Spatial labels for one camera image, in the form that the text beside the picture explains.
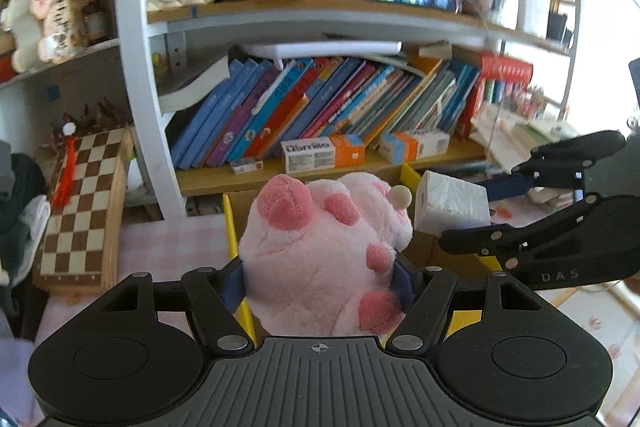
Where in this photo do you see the row of leaning colourful books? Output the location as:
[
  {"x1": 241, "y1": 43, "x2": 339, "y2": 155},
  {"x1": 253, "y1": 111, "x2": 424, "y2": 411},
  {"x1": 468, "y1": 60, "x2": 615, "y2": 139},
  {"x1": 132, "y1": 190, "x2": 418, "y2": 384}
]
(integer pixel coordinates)
[{"x1": 170, "y1": 54, "x2": 483, "y2": 170}]

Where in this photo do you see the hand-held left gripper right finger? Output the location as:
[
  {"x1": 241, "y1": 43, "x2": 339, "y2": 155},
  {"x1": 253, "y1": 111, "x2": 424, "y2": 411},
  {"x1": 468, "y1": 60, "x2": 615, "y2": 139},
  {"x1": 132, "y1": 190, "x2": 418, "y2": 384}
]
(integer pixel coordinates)
[{"x1": 385, "y1": 254, "x2": 546, "y2": 354}]

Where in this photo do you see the pink checked tablecloth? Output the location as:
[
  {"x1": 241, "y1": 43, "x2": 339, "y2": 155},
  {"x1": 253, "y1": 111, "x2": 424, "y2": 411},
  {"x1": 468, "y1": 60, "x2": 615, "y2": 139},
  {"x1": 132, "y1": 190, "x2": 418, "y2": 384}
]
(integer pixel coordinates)
[{"x1": 35, "y1": 202, "x2": 640, "y2": 408}]

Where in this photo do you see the white pink shelf plush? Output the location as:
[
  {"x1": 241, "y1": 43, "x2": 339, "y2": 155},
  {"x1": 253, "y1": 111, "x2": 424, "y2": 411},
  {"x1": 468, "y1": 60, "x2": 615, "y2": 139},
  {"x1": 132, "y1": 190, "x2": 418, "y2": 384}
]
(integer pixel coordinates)
[{"x1": 0, "y1": 0, "x2": 86, "y2": 72}]

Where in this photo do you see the stack of papers and books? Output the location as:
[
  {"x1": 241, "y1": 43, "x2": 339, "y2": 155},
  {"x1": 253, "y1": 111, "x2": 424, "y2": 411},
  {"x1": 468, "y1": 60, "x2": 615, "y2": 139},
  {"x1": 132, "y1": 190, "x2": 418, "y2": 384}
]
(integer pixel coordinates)
[{"x1": 470, "y1": 102, "x2": 591, "y2": 208}]

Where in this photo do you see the red book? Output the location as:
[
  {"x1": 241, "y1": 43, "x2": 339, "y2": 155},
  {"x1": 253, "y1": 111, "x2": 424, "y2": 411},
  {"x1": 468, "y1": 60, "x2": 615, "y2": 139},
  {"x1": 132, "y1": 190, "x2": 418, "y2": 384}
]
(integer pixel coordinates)
[{"x1": 457, "y1": 52, "x2": 535, "y2": 140}]

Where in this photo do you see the white wooden bookshelf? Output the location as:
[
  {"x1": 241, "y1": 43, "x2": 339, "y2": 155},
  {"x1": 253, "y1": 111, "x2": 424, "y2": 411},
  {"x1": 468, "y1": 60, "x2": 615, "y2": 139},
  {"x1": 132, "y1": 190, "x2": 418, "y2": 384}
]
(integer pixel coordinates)
[{"x1": 0, "y1": 0, "x2": 596, "y2": 218}]

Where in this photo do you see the wooden chess board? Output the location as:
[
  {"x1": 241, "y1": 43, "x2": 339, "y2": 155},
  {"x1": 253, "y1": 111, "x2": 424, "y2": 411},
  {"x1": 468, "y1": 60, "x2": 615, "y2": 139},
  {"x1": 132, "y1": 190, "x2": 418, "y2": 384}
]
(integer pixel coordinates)
[{"x1": 32, "y1": 127, "x2": 135, "y2": 295}]

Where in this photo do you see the yellow cardboard box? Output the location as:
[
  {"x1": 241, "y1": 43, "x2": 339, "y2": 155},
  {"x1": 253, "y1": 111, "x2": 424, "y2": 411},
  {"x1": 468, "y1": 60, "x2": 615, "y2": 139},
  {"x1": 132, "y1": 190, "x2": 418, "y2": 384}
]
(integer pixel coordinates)
[{"x1": 222, "y1": 164, "x2": 506, "y2": 338}]

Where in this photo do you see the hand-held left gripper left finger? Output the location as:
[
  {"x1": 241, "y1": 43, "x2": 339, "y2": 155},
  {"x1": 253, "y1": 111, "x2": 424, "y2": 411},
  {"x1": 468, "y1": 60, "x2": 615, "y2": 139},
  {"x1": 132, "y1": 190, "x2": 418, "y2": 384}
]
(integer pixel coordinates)
[{"x1": 97, "y1": 257, "x2": 256, "y2": 356}]

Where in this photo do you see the pink plush toy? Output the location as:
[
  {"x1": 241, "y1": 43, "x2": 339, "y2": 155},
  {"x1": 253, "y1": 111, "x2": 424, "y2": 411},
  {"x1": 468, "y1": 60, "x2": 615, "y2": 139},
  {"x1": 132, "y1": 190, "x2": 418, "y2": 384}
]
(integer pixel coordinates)
[{"x1": 237, "y1": 172, "x2": 413, "y2": 336}]

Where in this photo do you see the white pen holder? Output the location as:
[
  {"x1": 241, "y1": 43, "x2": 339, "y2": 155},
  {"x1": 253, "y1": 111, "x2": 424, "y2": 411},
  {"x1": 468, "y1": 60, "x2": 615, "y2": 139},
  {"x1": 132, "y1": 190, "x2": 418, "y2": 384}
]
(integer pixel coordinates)
[
  {"x1": 517, "y1": 0, "x2": 551, "y2": 38},
  {"x1": 492, "y1": 0, "x2": 523, "y2": 30}
]

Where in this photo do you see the white rectangular block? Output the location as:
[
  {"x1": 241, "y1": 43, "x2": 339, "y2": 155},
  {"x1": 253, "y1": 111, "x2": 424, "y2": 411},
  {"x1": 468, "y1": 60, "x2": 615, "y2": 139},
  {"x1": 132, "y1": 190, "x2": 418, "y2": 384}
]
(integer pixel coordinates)
[{"x1": 414, "y1": 170, "x2": 490, "y2": 235}]

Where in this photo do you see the orange white carton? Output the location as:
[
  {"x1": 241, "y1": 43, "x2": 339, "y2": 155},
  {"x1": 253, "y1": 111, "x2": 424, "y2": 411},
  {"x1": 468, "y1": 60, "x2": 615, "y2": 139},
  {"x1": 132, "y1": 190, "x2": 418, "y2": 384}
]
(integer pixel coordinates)
[
  {"x1": 281, "y1": 134, "x2": 366, "y2": 174},
  {"x1": 379, "y1": 129, "x2": 451, "y2": 165}
]

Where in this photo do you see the black garment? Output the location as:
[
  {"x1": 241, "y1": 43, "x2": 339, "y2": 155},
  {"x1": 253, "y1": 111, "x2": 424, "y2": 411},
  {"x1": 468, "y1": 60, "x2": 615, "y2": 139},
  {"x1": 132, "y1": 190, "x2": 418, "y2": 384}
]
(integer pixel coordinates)
[{"x1": 0, "y1": 152, "x2": 48, "y2": 278}]

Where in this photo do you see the red tassel ornament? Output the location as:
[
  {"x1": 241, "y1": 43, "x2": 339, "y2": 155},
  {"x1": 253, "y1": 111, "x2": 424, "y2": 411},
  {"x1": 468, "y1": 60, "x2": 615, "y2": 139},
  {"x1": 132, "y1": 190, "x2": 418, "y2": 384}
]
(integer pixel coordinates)
[{"x1": 50, "y1": 117, "x2": 78, "y2": 208}]

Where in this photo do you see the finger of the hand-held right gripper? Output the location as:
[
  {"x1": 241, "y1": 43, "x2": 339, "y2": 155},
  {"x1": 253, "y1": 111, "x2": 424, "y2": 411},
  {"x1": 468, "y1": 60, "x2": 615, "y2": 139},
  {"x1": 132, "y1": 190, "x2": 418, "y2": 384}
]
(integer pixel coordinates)
[
  {"x1": 472, "y1": 130, "x2": 628, "y2": 202},
  {"x1": 438, "y1": 196, "x2": 608, "y2": 270}
]

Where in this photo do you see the lavender garment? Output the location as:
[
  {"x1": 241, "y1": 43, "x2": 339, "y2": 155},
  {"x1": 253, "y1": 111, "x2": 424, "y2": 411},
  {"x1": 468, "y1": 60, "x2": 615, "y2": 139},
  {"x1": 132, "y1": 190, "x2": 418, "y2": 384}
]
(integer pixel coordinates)
[{"x1": 0, "y1": 307, "x2": 38, "y2": 413}]

